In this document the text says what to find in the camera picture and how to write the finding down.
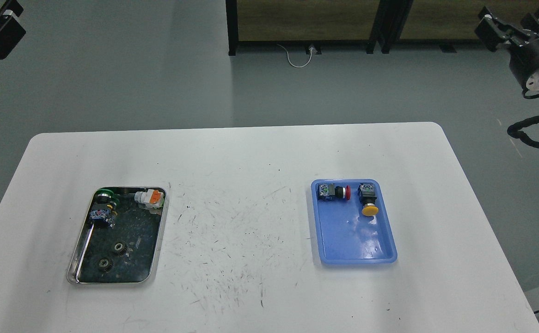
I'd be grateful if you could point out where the orange white connector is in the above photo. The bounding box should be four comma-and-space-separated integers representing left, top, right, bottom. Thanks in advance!
134, 188, 165, 215

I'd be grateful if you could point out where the wooden cabinet left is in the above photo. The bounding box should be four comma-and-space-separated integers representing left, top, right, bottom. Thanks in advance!
225, 0, 387, 56

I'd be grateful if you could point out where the blue plastic tray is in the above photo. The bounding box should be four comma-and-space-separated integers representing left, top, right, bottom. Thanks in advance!
311, 179, 398, 266

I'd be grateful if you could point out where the blue black switch block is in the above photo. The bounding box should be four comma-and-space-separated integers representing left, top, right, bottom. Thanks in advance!
89, 208, 115, 228

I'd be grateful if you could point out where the wooden cabinet right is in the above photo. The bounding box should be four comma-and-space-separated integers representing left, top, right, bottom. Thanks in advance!
377, 0, 539, 54

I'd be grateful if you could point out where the red emergency push button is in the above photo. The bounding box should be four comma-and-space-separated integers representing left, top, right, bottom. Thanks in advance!
317, 183, 351, 202

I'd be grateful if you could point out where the yellow push button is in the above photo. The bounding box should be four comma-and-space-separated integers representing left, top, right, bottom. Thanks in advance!
358, 183, 379, 217

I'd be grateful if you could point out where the green push button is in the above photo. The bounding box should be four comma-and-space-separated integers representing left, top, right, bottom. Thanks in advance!
93, 188, 119, 207

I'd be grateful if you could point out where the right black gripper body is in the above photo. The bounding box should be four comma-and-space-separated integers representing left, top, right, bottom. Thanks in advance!
506, 25, 539, 91

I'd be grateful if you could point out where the black gear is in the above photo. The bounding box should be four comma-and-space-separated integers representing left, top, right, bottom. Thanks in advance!
112, 242, 128, 256
98, 258, 113, 272

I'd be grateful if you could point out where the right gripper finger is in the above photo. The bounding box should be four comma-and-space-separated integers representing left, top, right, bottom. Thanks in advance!
521, 13, 539, 37
474, 6, 511, 52

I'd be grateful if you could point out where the wooden cabinet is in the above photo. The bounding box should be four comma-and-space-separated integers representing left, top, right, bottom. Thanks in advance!
377, 0, 539, 54
225, 0, 387, 56

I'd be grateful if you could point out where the white floor cable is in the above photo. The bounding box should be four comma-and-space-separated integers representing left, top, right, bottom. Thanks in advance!
276, 43, 319, 68

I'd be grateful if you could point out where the steel tray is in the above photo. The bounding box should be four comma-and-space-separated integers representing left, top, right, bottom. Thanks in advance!
67, 187, 167, 284

